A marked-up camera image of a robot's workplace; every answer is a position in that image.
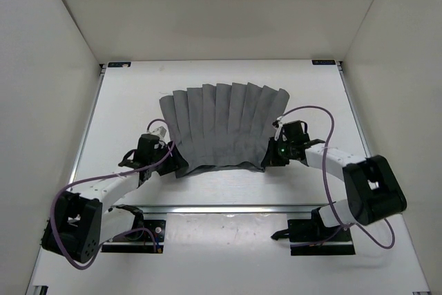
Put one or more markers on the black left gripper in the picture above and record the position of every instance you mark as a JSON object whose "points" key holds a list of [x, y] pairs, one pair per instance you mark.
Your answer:
{"points": [[175, 162]]}

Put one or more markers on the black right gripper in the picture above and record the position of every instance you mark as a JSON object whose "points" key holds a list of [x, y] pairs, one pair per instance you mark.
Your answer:
{"points": [[270, 159]]}

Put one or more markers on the grey pleated skirt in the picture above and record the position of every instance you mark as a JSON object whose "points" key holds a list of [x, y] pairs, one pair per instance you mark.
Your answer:
{"points": [[222, 126]]}

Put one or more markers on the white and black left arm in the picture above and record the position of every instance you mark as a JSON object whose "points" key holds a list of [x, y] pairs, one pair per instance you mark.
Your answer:
{"points": [[86, 214]]}

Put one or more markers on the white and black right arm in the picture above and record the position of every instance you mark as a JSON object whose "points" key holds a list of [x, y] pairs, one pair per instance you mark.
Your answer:
{"points": [[372, 190]]}

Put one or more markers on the white front cover board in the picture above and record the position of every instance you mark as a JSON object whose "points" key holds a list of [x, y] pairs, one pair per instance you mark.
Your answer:
{"points": [[234, 254]]}

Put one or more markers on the blue label sticker right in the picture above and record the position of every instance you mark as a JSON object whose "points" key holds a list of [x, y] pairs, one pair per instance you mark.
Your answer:
{"points": [[323, 62]]}

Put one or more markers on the blue label sticker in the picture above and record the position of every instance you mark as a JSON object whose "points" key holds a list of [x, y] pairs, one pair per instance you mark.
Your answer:
{"points": [[323, 62], [119, 64]]}

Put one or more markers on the blue label sticker left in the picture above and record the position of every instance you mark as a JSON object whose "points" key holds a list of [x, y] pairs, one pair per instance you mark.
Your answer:
{"points": [[119, 64]]}

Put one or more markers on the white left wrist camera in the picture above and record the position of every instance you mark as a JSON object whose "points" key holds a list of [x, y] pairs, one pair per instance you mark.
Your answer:
{"points": [[160, 132]]}

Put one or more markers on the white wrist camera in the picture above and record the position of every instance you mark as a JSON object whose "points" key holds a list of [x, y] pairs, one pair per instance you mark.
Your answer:
{"points": [[160, 132], [277, 124]]}

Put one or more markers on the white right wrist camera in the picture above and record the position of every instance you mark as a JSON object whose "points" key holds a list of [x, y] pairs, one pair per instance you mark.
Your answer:
{"points": [[277, 124]]}

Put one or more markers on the aluminium table edge rail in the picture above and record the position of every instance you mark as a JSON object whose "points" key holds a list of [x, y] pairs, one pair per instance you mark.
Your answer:
{"points": [[227, 209]]}

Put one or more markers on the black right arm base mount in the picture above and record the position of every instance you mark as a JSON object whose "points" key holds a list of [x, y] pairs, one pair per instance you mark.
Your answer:
{"points": [[310, 237]]}

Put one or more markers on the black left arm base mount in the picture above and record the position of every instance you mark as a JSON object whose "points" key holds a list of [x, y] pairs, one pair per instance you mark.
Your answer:
{"points": [[126, 230]]}

